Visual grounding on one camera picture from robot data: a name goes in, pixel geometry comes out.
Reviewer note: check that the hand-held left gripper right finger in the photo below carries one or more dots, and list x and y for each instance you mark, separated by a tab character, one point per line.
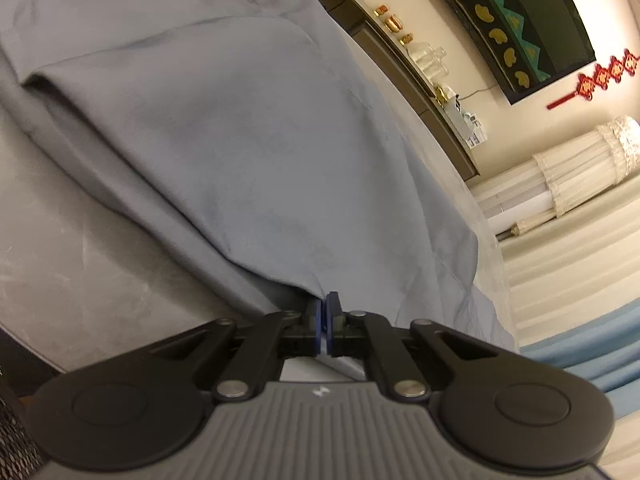
333	316

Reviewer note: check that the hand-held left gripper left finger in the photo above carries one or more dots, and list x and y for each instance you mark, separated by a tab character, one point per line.
315	325

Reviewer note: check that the grey-blue garment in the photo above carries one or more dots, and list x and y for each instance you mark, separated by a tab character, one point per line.
240	135

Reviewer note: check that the white boxes on cabinet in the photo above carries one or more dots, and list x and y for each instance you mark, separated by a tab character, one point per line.
470	127

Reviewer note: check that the gold ornament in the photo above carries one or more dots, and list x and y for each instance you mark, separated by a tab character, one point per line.
442	93

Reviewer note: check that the blue curtain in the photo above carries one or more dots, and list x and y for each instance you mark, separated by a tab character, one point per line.
585	355

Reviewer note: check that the long low television cabinet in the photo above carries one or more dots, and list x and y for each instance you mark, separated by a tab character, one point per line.
400	65

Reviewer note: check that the bed with grey sheet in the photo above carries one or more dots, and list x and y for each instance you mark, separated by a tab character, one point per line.
60	270

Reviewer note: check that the cluster of clear glass jars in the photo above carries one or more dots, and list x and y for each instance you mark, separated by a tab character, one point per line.
427	55

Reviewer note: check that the gold jar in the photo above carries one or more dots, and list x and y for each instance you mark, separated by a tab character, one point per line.
394	23
406	39
382	10

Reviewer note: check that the white ruffled curtain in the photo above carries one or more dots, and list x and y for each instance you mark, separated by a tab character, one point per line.
585	170

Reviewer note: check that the dark speckled cloth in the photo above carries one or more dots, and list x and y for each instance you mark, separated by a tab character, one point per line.
15	435

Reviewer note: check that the red knot wall hanging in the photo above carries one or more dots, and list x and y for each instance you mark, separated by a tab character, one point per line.
600	77

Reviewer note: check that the dark wall painting with gold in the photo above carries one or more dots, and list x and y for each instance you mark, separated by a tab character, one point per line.
540	15

